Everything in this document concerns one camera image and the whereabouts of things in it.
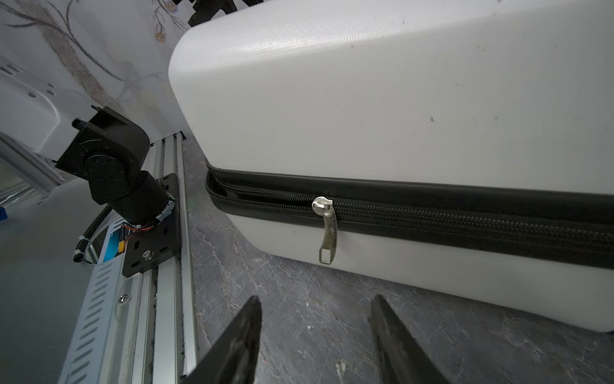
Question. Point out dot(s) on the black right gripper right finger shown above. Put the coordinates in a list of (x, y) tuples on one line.
[(400, 359)]

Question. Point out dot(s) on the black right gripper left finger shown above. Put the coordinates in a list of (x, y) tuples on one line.
[(233, 358)]

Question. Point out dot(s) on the white hard-shell suitcase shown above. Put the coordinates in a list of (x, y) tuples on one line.
[(467, 145)]

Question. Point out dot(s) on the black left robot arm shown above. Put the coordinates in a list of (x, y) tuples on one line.
[(94, 143)]

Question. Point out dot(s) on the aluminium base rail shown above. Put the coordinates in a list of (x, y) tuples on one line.
[(139, 329)]

